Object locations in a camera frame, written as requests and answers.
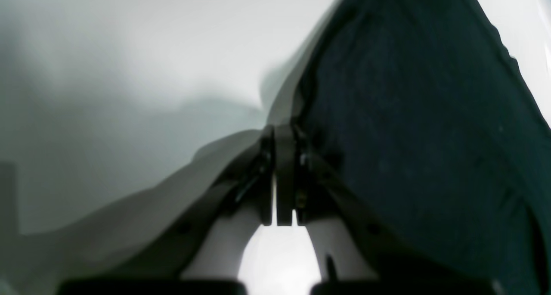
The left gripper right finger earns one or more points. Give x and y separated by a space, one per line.
350 242

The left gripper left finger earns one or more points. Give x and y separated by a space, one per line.
208 240

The black T-shirt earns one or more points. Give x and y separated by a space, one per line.
425 116

